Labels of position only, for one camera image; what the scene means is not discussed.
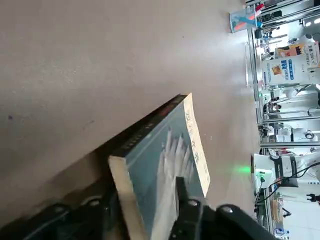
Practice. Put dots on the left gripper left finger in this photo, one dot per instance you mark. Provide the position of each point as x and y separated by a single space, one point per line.
75 220

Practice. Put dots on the dark cover book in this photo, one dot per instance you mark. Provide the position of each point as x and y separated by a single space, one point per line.
155 162

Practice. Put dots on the red capped pen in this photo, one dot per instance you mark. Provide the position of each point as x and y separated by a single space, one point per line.
260 6

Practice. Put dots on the white book blue print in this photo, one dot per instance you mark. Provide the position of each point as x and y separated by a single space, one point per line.
287 72

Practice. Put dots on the blue pen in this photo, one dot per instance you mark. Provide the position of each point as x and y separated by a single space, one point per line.
255 22

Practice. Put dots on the clear pen cup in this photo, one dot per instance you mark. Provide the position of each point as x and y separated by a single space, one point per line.
235 22

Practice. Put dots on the clear acrylic storage rack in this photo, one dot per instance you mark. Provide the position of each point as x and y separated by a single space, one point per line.
247 65

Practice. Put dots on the orange pen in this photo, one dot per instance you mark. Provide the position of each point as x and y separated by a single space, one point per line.
241 25

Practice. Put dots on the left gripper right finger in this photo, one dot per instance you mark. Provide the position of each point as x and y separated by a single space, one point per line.
195 225

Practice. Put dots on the white book orange print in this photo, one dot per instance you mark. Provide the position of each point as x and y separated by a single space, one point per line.
295 51

